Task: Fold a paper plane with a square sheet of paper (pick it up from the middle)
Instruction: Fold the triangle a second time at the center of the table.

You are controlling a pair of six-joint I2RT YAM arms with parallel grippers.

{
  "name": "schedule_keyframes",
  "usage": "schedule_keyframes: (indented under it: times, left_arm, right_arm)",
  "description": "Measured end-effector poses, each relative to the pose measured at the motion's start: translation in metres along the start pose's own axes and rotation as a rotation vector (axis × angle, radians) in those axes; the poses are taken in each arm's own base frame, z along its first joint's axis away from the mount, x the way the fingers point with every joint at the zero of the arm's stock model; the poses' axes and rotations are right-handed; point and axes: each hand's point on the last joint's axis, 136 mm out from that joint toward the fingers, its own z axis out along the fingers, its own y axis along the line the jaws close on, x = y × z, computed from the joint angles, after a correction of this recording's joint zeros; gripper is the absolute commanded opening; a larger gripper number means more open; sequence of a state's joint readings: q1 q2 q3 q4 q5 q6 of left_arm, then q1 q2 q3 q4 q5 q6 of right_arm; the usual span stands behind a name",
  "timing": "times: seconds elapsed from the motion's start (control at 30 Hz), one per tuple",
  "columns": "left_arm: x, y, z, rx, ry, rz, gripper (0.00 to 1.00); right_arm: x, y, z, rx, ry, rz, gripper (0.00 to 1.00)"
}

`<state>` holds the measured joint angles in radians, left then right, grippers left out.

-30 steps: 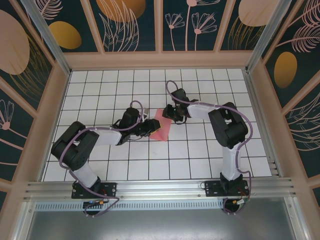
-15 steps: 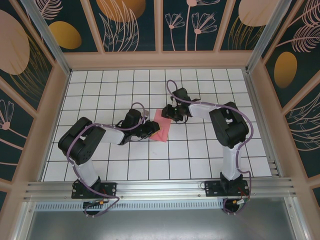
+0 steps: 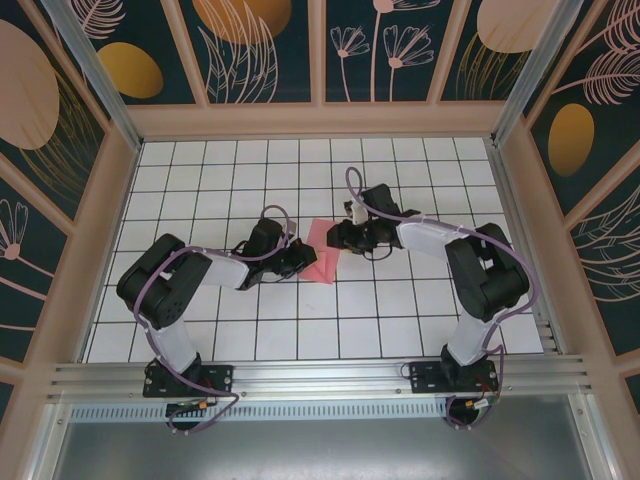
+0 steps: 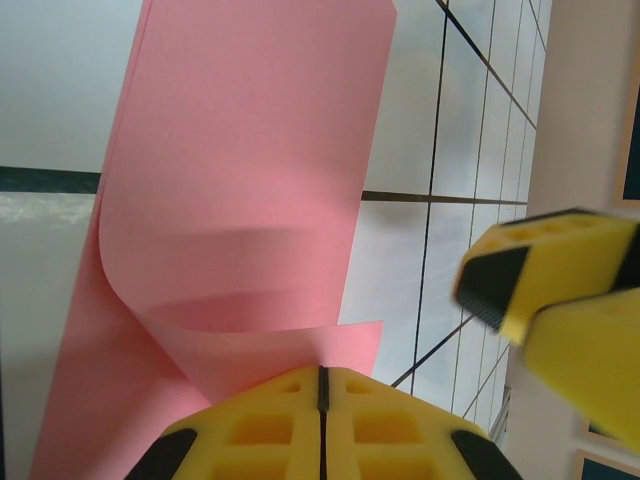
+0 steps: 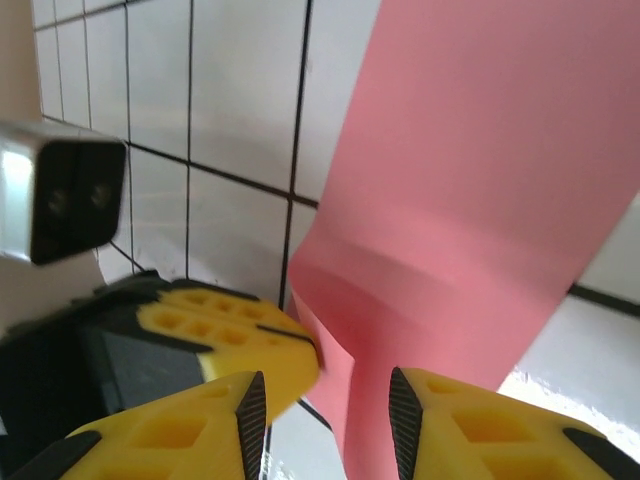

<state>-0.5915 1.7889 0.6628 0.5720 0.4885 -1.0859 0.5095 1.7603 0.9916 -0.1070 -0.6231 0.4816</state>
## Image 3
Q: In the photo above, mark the aluminium side rail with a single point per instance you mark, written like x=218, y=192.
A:
x=525, y=250

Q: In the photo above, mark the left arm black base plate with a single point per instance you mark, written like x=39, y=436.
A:
x=220, y=375

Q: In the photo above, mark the grey metal sheet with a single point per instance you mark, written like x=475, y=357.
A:
x=320, y=450

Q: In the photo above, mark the pink paper sheet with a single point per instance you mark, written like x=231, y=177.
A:
x=322, y=267

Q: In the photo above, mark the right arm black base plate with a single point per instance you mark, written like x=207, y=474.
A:
x=425, y=375

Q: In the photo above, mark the aluminium corner post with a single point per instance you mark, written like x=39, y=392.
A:
x=535, y=75
x=95, y=75

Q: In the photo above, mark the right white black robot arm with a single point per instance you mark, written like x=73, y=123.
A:
x=495, y=290

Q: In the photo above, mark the aluminium mounting rail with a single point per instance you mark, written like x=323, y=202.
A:
x=320, y=372

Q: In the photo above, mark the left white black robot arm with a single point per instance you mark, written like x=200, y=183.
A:
x=170, y=305

